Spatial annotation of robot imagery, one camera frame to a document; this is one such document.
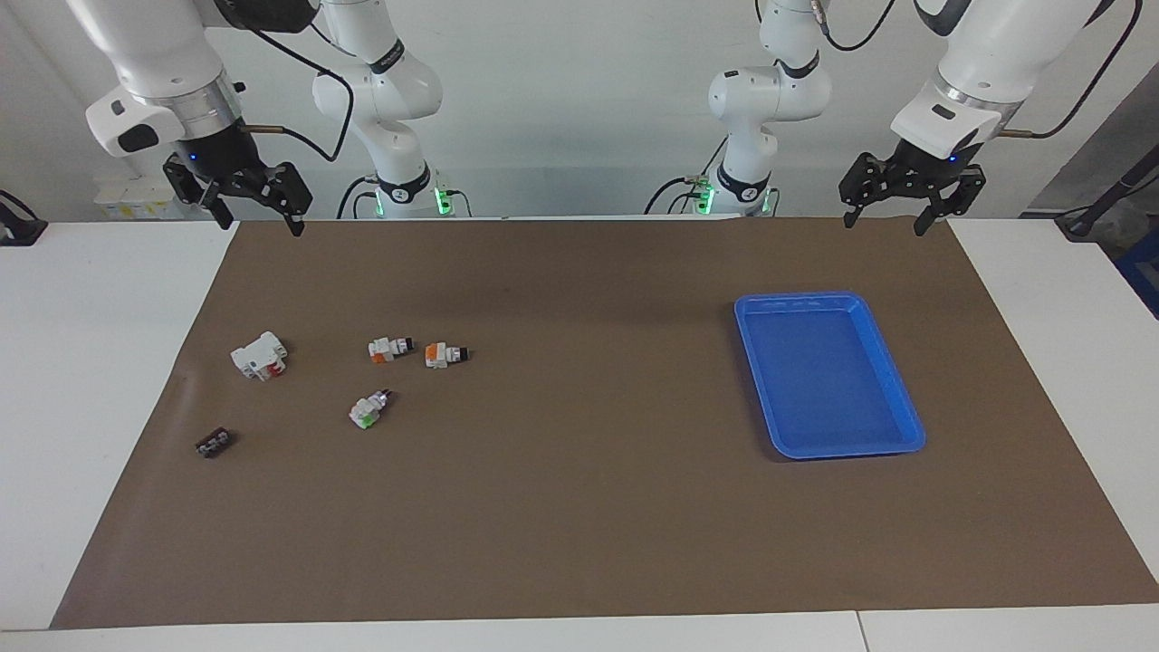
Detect blue crate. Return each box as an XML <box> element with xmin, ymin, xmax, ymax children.
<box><xmin>1116</xmin><ymin>231</ymin><xmax>1159</xmax><ymax>320</ymax></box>

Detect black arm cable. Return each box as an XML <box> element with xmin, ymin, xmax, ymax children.
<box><xmin>999</xmin><ymin>0</ymin><xmax>1145</xmax><ymax>140</ymax></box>
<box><xmin>237</xmin><ymin>23</ymin><xmax>356</xmax><ymax>164</ymax></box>

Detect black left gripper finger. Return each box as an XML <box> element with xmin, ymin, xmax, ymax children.
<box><xmin>913</xmin><ymin>168</ymin><xmax>986</xmax><ymax>236</ymax></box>
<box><xmin>838</xmin><ymin>154</ymin><xmax>897</xmax><ymax>229</ymax></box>

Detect white cardboard box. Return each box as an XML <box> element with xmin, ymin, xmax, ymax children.
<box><xmin>93</xmin><ymin>175</ymin><xmax>196</xmax><ymax>220</ymax></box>

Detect black clamp mount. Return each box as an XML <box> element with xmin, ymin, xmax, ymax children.
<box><xmin>0</xmin><ymin>190</ymin><xmax>48</xmax><ymax>247</ymax></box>

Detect black stand with pole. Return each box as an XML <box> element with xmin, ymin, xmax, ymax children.
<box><xmin>1055</xmin><ymin>149</ymin><xmax>1159</xmax><ymax>241</ymax></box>

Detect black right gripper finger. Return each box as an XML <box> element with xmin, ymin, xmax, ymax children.
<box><xmin>237</xmin><ymin>163</ymin><xmax>314</xmax><ymax>238</ymax></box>
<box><xmin>163</xmin><ymin>154</ymin><xmax>233</xmax><ymax>229</ymax></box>

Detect white green push switch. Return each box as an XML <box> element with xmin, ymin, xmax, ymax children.
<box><xmin>349</xmin><ymin>389</ymin><xmax>393</xmax><ymax>430</ymax></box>

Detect white red circuit breaker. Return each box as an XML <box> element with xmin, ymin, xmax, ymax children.
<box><xmin>230</xmin><ymin>331</ymin><xmax>290</xmax><ymax>382</ymax></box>

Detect black base cable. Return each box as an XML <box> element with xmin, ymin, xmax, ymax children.
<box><xmin>337</xmin><ymin>175</ymin><xmax>379</xmax><ymax>220</ymax></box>
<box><xmin>645</xmin><ymin>136</ymin><xmax>730</xmax><ymax>216</ymax></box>

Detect black right base cable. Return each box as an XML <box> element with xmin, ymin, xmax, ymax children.
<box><xmin>337</xmin><ymin>175</ymin><xmax>379</xmax><ymax>220</ymax></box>

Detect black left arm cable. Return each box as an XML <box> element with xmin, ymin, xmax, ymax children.
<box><xmin>999</xmin><ymin>0</ymin><xmax>1145</xmax><ymax>140</ymax></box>

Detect brown table mat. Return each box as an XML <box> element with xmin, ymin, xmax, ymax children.
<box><xmin>50</xmin><ymin>217</ymin><xmax>1159</xmax><ymax>630</ymax></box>

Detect blue plastic tray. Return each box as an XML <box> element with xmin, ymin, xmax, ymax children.
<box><xmin>733</xmin><ymin>291</ymin><xmax>927</xmax><ymax>461</ymax></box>

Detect black left base cable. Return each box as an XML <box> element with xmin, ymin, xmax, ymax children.
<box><xmin>645</xmin><ymin>136</ymin><xmax>730</xmax><ymax>216</ymax></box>

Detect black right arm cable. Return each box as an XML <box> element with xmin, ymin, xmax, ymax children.
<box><xmin>237</xmin><ymin>23</ymin><xmax>356</xmax><ymax>164</ymax></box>

